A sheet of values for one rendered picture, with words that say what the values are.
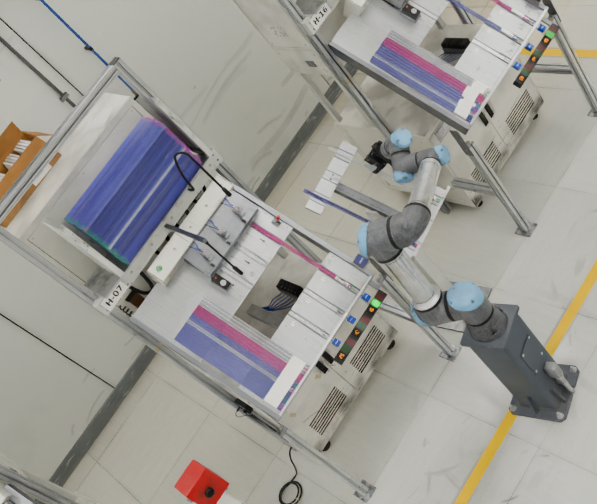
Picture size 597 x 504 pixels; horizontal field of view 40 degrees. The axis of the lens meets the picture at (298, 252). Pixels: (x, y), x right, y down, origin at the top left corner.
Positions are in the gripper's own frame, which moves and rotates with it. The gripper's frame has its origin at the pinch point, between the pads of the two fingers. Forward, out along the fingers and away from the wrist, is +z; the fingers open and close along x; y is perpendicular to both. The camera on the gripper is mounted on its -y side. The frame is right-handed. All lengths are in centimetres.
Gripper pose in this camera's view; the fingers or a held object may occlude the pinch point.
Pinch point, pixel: (374, 169)
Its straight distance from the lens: 339.9
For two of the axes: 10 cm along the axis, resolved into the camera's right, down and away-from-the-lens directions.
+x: -4.6, 8.3, -3.2
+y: -8.5, -5.2, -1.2
